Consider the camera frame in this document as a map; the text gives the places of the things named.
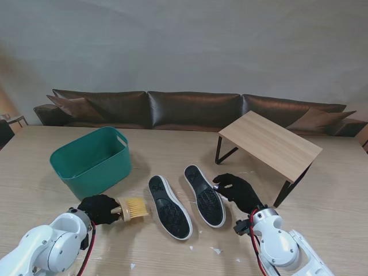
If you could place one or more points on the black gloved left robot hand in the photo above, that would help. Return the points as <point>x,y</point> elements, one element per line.
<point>97,208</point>

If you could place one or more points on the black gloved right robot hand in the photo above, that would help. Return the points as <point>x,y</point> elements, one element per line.
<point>244,192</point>

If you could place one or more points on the wooden shoe brush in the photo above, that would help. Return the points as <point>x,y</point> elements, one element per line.
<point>135,208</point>

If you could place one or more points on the yellow canvas sneaker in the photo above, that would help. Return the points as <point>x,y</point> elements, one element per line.
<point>205,198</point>
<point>169,212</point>

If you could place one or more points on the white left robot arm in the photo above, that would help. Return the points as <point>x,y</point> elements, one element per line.
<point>43,247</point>

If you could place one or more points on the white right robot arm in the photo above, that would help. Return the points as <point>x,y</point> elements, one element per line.
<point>279,247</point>

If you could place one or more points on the green plastic basket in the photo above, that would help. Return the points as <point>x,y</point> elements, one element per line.
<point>86,161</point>

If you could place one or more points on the small wooden shelf black legs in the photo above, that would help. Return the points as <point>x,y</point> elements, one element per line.
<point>270,141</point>

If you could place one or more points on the dark brown leather sofa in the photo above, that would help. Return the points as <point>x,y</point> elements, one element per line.
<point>192,109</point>

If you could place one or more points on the brown leather cushion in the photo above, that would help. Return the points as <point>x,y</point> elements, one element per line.
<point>74,107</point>
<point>319,120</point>

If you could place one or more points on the dark chair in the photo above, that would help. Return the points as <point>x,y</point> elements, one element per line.
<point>5,132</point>

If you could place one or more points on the wooden side table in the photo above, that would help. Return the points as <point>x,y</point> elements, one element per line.
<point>15,119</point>

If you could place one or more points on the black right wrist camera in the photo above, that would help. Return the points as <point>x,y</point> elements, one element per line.
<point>241,227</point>

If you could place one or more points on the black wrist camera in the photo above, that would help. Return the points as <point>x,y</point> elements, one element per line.
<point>241,227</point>
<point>85,243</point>

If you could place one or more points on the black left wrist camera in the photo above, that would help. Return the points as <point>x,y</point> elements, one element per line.
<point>85,243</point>

